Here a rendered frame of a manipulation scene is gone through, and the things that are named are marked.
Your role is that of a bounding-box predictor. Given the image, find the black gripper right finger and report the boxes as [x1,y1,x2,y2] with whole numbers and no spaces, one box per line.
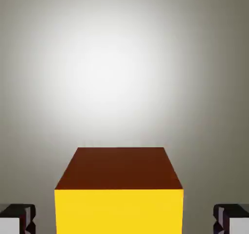
[213,204,249,234]

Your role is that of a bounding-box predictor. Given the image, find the small yellow cube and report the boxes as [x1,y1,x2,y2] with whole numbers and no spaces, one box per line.
[54,147,184,234]

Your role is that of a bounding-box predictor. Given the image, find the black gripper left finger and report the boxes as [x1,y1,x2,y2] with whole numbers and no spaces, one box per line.
[0,204,36,234]

